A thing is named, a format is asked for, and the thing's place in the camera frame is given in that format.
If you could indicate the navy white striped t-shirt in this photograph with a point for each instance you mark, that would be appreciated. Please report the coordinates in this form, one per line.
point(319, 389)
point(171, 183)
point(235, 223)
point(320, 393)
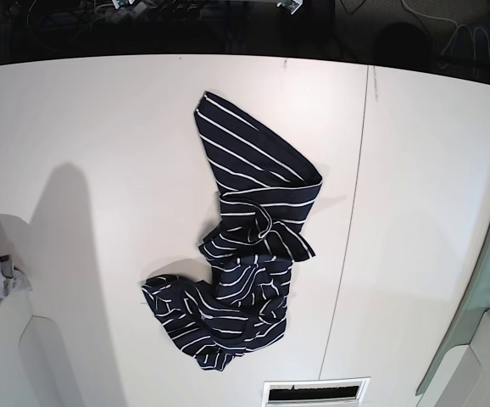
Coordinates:
point(266, 191)

